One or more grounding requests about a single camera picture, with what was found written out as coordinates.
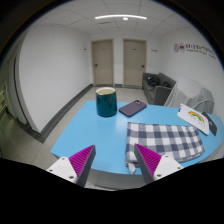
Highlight black bag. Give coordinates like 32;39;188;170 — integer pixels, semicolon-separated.
146;77;160;89

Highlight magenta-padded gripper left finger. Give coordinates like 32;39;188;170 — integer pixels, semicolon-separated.
45;144;97;188

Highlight long ceiling light strip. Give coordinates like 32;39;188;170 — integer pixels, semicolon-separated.
94;13;148;21

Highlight white cloth-covered furniture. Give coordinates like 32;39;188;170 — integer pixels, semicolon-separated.
164;75;216;114

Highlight black flat notebook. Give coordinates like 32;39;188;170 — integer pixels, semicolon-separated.
201;111;218;137

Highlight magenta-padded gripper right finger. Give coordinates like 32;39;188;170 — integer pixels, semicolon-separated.
133;143;185;185

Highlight beige door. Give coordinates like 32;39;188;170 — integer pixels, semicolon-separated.
122;38;148;89
90;39;115;87

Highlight dark green mug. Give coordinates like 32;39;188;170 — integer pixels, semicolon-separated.
95;86;118;118

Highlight grey sofa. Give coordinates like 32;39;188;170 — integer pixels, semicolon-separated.
141;72;177;106

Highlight grey white checked towel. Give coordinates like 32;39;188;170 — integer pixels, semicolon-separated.
124;121;206;175

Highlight wall sign with lettering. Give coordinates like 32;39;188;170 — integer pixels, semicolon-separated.
173;41;218;60

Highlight purple smartphone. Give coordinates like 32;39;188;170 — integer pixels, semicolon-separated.
118;99;148;118

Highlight white pad with rainbow print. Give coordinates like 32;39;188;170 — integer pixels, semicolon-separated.
176;103;211;136

